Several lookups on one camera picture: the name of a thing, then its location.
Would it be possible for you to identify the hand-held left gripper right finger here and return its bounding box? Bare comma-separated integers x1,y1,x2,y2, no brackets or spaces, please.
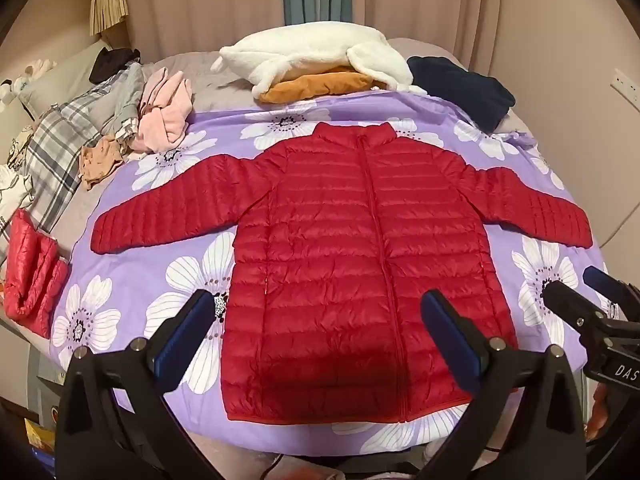
420,290,588,480

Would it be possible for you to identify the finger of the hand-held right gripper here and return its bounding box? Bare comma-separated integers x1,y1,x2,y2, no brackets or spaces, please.
583,265,640,322
544,280,609,334

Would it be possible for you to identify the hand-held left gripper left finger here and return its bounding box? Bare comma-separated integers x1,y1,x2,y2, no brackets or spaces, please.
54,289,226,480

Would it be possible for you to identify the red puffer jacket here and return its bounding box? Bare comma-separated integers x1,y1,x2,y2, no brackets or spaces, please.
4,208,70,340
90,121,596,423

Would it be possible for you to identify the person's right hand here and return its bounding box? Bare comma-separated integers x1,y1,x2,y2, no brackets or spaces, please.
587,384,610,441

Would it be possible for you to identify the purple floral bedsheet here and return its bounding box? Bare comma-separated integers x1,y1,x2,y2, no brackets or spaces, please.
50,87,626,457

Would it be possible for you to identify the folded red puffer jacket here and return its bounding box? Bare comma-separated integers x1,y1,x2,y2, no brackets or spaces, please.
4,208,70,340

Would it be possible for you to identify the tan garment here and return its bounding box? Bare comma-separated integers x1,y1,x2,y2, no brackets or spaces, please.
79,135,126,191

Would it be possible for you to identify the yellow package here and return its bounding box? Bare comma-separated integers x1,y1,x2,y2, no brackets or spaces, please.
24,416,57,457

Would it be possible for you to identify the pink garment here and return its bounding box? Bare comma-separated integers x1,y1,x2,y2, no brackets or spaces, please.
131,67,195,154

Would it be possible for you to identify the white printed pillow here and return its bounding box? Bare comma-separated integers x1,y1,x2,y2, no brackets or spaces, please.
0,124,37,242

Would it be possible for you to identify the grey plaid quilt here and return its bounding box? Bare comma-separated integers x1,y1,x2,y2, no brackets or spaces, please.
22,82,109,241

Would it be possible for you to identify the grey garment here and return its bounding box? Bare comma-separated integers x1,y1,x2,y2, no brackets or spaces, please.
111,60,147,147

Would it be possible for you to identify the navy garment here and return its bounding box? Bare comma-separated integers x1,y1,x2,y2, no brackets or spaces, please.
406,55,516,134

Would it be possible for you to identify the grey bed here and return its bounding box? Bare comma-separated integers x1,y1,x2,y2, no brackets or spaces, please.
47,35,538,221

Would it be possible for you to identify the orange garment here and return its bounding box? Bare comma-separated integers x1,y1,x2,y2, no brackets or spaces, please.
260,64,389,105

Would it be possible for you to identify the black garment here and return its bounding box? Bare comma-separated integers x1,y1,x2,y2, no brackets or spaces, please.
89,47,142,84

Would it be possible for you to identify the grey pillow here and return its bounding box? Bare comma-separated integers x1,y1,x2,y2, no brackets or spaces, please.
20,42,117,117

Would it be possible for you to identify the white fleece garment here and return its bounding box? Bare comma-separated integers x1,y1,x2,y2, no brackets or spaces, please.
210,21,429,104

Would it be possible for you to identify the pink white plush toy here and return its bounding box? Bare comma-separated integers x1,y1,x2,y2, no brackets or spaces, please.
25,58,59,81

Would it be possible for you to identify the beige curtain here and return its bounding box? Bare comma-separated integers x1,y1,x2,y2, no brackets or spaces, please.
350,0,640,126
117,0,289,63

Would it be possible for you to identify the white wall socket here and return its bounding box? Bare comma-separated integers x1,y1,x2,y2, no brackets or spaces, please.
612,70,637,99

